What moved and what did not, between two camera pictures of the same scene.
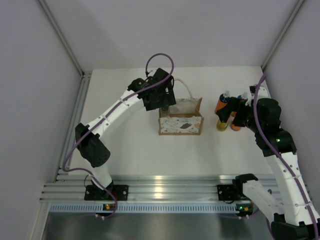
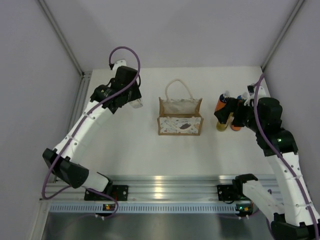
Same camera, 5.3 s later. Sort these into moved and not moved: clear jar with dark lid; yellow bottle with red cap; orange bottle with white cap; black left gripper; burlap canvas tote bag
Moved: clear jar with dark lid; black left gripper
Not moved: yellow bottle with red cap; orange bottle with white cap; burlap canvas tote bag
